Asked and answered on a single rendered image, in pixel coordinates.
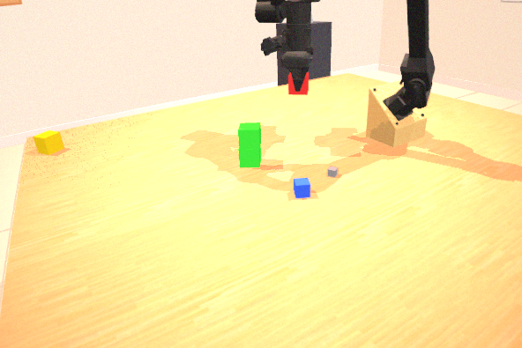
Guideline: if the blue block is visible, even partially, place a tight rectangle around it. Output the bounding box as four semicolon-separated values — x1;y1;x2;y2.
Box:
294;178;310;199

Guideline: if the red block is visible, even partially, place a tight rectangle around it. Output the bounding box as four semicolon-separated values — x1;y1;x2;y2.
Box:
288;73;309;94

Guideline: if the green block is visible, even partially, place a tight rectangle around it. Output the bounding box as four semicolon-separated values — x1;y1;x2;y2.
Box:
238;145;261;167
238;122;262;149

